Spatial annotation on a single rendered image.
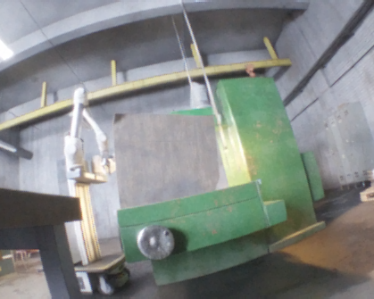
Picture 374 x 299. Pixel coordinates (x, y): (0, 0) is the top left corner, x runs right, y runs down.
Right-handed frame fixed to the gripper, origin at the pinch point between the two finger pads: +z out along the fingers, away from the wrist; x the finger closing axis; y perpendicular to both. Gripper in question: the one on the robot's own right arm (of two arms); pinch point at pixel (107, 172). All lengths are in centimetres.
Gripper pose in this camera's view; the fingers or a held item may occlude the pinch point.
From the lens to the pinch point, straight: 223.8
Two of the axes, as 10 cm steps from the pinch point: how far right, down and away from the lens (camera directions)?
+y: -9.7, 2.3, 0.2
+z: 2.1, 9.5, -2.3
